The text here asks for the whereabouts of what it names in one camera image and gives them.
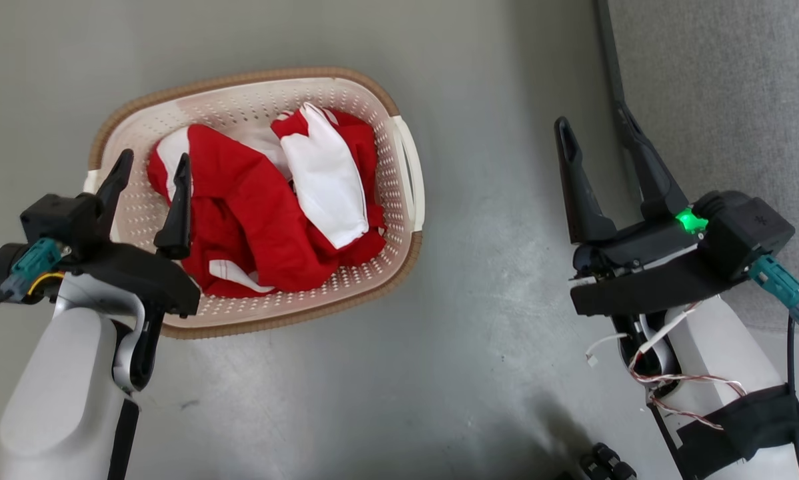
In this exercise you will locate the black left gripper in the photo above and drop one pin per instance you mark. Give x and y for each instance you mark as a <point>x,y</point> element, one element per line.
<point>153,283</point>

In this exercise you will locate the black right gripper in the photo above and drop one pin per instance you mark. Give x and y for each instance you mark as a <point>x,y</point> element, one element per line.
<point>639,280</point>

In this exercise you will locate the red garment with white trim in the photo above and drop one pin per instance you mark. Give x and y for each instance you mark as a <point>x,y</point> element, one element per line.
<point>253,213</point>

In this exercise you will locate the black robot base knobs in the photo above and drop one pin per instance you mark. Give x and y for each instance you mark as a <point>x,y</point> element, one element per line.
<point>606,461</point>

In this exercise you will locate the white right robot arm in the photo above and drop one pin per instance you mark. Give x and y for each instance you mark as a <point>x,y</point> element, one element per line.
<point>726,353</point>

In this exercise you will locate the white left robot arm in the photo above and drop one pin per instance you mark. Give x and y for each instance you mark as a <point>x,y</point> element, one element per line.
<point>59,386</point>

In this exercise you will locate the beige plastic laundry basket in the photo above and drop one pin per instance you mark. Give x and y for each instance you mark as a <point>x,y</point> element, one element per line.
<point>253,100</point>

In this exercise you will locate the grey fabric sofa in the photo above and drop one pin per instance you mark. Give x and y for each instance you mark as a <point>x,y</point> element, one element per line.
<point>719,100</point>

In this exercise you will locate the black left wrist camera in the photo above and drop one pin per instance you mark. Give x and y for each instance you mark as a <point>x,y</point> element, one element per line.
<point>59,216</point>

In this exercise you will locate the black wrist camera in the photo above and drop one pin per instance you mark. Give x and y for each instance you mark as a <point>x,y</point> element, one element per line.
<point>746,230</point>
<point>59,216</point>

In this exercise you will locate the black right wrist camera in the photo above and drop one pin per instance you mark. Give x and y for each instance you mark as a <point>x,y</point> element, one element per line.
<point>746,230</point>

